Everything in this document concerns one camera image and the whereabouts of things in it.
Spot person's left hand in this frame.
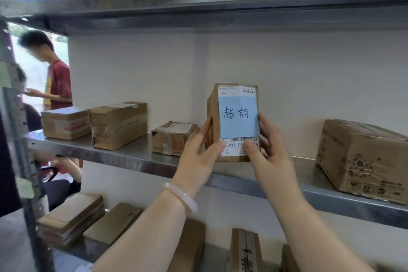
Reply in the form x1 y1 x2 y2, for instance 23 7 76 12
171 116 228 200

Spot person's right hand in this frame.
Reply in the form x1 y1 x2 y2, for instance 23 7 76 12
243 113 301 213

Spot box with blue note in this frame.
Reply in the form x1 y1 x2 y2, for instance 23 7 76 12
205 83 263 163

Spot row of brown cardboard boxes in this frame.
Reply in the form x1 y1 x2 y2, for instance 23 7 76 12
40 101 408 205

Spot pile of brown cardboard boxes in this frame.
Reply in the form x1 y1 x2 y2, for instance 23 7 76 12
37 193 302 272

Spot person's left forearm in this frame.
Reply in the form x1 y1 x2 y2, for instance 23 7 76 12
92 190 192 272

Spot person's right forearm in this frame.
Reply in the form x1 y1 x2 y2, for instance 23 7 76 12
267 190 370 272

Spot white jade bracelet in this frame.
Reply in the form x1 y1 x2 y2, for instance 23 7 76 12
161 181 199 215

